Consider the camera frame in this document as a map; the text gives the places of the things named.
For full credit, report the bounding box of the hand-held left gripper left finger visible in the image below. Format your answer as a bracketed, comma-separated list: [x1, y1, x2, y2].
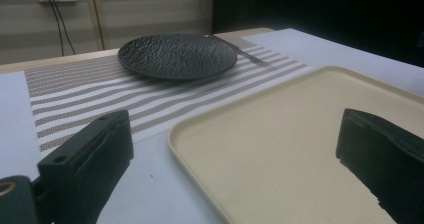
[37, 109, 135, 224]

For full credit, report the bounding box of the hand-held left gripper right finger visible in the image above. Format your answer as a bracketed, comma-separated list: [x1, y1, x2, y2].
[335, 108, 424, 224]

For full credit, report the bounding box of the black textured plate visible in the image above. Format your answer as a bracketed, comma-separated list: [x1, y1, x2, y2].
[116, 33, 238, 81]

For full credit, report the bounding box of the metal fork with brown handle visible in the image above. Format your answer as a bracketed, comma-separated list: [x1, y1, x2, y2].
[208, 33, 268, 67]

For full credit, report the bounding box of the striped woven placemat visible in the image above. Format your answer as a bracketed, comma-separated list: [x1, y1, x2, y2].
[24, 36, 315, 154]

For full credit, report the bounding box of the beige plastic tray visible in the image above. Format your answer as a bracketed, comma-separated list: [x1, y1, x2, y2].
[167, 65, 424, 224]

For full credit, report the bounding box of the black power cable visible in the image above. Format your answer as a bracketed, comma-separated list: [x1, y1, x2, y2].
[45, 0, 65, 57]
[49, 0, 77, 56]

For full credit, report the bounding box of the thin brown cable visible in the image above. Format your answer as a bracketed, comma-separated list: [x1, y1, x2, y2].
[89, 0, 106, 51]

